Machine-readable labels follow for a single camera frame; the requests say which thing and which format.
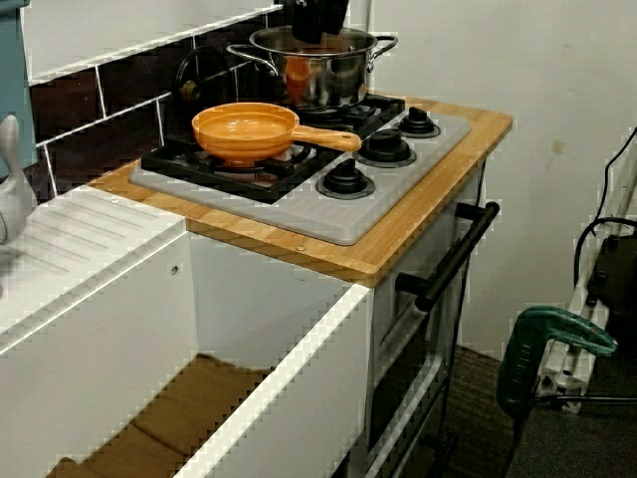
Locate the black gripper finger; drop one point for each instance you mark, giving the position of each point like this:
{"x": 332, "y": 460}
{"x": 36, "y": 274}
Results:
{"x": 336, "y": 17}
{"x": 308, "y": 22}

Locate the orange plastic pan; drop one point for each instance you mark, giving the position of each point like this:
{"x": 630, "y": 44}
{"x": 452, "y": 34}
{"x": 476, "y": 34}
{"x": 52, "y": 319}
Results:
{"x": 239, "y": 129}

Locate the stainless steel pot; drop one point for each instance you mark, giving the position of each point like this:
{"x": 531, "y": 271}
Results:
{"x": 338, "y": 74}

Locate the black burner grate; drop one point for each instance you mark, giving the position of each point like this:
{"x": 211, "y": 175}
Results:
{"x": 383, "y": 105}
{"x": 164, "y": 162}

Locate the black pot lid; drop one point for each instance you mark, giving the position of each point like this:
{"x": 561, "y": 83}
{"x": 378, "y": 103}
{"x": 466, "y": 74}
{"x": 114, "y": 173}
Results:
{"x": 199, "y": 70}

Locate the black stove knob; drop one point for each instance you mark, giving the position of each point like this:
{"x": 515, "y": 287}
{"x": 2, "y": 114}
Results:
{"x": 418, "y": 122}
{"x": 385, "y": 148}
{"x": 345, "y": 179}

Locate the grey stove top panel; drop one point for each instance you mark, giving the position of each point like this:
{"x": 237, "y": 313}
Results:
{"x": 318, "y": 214}

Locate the wooden countertop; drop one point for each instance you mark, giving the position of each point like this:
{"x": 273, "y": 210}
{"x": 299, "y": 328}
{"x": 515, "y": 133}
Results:
{"x": 423, "y": 209}

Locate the teal box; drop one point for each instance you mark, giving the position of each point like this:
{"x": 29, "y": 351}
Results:
{"x": 12, "y": 74}

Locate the white oven door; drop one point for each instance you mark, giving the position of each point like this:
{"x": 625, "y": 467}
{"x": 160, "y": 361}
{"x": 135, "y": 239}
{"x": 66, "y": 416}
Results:
{"x": 398, "y": 323}

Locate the grey toy faucet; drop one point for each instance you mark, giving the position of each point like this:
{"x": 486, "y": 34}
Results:
{"x": 15, "y": 199}

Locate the black box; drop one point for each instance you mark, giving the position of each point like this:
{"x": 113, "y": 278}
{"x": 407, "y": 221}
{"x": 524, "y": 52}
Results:
{"x": 617, "y": 279}

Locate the brown cloth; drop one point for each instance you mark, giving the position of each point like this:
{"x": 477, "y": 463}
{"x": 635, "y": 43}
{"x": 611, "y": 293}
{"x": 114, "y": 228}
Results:
{"x": 199, "y": 393}

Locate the white sink basin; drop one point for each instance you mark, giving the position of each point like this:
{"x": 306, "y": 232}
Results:
{"x": 99, "y": 348}

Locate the green power drill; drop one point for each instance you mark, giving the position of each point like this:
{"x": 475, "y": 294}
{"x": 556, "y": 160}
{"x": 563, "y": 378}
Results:
{"x": 517, "y": 368}

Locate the aluminium profile rail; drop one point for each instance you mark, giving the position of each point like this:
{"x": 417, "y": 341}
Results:
{"x": 560, "y": 371}

